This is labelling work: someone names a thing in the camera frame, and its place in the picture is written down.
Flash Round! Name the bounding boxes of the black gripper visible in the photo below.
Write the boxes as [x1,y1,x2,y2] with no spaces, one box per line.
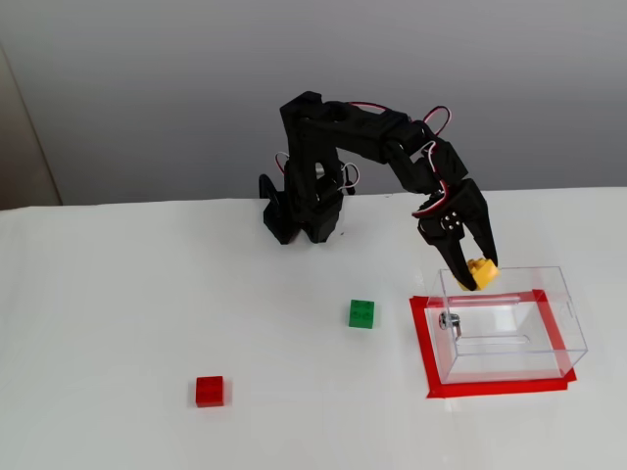
[414,177,500,292]

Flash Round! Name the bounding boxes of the yellow lego brick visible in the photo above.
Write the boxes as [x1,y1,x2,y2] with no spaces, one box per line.
[455,258,502,292]

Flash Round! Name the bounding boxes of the transparent plastic box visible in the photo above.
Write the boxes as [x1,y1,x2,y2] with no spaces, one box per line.
[424,265,589,386]

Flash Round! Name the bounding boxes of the green lego brick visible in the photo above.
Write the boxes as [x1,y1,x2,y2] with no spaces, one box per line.
[348,299,376,330]

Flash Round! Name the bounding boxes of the red lego brick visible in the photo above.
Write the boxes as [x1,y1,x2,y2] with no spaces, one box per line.
[194,375,225,408]

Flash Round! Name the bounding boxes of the silver metal cam lock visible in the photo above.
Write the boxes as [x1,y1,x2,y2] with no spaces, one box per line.
[438,311,464,342]

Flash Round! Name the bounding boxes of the black table clamp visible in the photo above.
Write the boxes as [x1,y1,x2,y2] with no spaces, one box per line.
[258,173,294,246]

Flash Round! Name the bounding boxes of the beige board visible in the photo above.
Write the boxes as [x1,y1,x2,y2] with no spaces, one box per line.
[0,41,64,212]

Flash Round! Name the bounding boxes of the red tape frame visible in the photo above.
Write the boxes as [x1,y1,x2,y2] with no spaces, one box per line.
[409,289,578,400]

